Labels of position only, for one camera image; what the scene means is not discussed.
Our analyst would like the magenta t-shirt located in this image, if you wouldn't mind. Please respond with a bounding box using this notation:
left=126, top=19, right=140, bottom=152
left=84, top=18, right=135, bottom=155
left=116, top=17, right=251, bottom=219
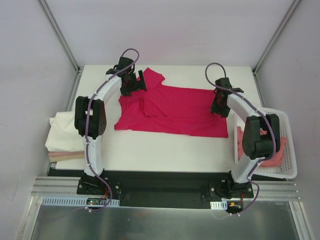
left=114, top=67, right=229, bottom=138

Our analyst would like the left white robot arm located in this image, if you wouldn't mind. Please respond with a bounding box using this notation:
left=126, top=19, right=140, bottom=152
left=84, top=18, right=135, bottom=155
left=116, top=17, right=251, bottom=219
left=74, top=56, right=147, bottom=177

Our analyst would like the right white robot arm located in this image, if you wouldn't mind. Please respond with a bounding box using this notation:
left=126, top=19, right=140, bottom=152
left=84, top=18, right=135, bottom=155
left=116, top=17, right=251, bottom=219
left=210, top=77, right=280, bottom=198

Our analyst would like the salmon pink t-shirt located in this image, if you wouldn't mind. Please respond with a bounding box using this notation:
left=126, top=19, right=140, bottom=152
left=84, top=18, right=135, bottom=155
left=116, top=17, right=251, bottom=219
left=237, top=126, right=289, bottom=168

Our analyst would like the white plastic basket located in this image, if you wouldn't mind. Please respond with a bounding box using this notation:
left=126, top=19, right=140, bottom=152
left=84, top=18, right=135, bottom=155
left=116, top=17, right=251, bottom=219
left=233, top=106, right=298, bottom=180

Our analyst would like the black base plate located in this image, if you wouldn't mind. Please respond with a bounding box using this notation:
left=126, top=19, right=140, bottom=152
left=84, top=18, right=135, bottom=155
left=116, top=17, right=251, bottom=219
left=76, top=170, right=254, bottom=209

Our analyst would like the right white cable duct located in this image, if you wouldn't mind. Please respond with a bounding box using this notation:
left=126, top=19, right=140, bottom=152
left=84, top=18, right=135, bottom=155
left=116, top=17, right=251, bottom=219
left=210, top=200, right=228, bottom=211

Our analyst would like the white cable duct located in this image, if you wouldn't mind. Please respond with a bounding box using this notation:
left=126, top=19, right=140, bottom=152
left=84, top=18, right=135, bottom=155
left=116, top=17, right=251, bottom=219
left=41, top=196, right=109, bottom=208
left=210, top=200, right=228, bottom=211

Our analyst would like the left aluminium frame post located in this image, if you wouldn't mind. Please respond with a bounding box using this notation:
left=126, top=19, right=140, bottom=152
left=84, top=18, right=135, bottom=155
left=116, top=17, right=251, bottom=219
left=37, top=0, right=81, bottom=74

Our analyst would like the aluminium frame post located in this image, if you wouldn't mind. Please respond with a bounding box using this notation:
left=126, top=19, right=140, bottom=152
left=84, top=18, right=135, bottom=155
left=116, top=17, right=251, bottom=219
left=37, top=0, right=81, bottom=74
left=252, top=0, right=303, bottom=76

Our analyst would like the right aluminium frame post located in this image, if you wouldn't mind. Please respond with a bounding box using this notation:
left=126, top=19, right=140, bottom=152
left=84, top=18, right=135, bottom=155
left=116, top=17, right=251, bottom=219
left=252, top=0, right=303, bottom=76

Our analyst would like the left white cable duct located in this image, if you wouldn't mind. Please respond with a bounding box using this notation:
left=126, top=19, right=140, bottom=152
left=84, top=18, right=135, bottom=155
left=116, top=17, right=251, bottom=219
left=41, top=196, right=109, bottom=208

